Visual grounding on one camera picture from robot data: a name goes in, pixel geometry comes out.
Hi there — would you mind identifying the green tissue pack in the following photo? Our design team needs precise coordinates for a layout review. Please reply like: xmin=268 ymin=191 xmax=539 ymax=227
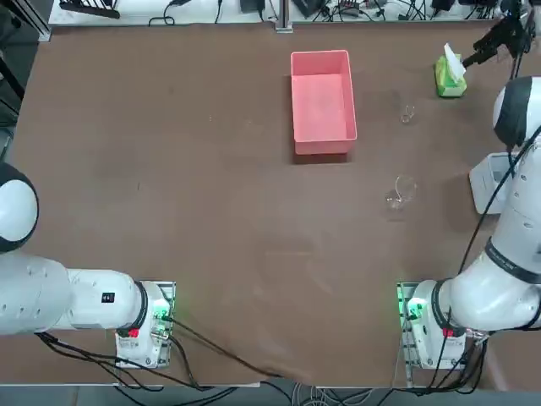
xmin=434 ymin=53 xmax=470 ymax=100

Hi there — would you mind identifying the long dark base cable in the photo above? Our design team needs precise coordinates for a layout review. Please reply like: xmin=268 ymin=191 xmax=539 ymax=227
xmin=167 ymin=316 xmax=285 ymax=378

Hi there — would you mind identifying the pink plastic bin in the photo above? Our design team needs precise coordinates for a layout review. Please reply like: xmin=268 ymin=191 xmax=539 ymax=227
xmin=290 ymin=49 xmax=359 ymax=156

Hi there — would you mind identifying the aluminium frame rail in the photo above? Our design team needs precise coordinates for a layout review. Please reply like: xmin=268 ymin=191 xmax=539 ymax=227
xmin=8 ymin=0 xmax=52 ymax=42

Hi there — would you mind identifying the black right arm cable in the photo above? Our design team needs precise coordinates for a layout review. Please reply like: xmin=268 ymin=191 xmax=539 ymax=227
xmin=460 ymin=41 xmax=541 ymax=272

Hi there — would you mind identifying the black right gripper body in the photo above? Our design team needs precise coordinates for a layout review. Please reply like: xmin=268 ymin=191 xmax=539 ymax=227
xmin=485 ymin=12 xmax=534 ymax=56

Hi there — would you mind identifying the large glass beaker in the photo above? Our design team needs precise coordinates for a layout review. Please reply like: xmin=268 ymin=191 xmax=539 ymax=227
xmin=383 ymin=175 xmax=419 ymax=217

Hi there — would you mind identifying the aluminium post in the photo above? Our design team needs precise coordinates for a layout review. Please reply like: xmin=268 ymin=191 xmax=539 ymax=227
xmin=275 ymin=0 xmax=294 ymax=34

